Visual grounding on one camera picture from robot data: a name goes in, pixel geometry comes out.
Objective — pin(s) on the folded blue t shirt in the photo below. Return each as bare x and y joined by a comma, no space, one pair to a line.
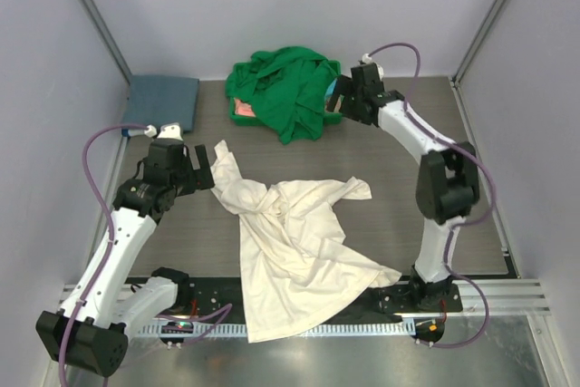
162,99

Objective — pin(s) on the cream white t shirt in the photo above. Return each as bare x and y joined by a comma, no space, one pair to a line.
296,272

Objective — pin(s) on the cyan blue t shirt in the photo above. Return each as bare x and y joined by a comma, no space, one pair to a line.
331,87

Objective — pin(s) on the left aluminium frame post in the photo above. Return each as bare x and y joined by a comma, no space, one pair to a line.
102,29

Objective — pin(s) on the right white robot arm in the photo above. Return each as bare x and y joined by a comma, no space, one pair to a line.
447,185

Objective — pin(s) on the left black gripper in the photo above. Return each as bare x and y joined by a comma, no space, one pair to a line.
204,178

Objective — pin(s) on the pink t shirt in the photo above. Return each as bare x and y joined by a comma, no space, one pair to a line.
243,109

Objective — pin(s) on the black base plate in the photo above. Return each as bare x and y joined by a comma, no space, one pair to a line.
375,306

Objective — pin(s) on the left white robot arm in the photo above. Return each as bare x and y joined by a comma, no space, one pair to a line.
92,330

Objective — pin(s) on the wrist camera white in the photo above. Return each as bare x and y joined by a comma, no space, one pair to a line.
367,59
171,131

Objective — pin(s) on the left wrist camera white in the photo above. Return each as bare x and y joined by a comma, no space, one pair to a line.
171,131

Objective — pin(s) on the green plastic bin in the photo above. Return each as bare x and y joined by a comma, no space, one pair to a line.
330,118

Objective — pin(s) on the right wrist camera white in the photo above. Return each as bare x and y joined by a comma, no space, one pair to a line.
367,59

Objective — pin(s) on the slotted cable duct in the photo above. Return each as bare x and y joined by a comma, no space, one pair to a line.
165,329

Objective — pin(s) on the aluminium frame post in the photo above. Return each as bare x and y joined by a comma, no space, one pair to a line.
102,29
491,18

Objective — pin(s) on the green t shirt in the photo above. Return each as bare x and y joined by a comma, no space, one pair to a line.
286,90

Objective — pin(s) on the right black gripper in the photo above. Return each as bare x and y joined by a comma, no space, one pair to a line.
344,85

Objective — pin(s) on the right aluminium frame post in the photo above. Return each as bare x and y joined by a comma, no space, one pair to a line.
491,18

